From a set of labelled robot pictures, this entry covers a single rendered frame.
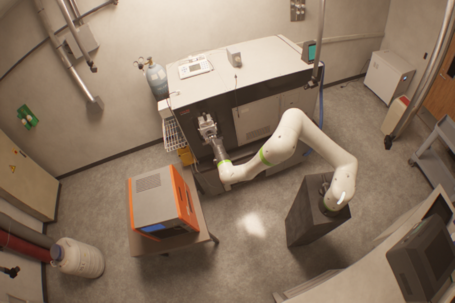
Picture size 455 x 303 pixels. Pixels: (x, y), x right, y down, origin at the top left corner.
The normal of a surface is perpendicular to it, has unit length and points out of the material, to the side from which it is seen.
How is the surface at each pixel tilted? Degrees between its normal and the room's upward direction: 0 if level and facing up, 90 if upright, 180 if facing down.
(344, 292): 0
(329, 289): 0
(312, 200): 0
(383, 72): 90
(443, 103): 90
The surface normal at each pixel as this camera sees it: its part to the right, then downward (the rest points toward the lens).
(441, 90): -0.94, 0.32
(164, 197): -0.14, -0.64
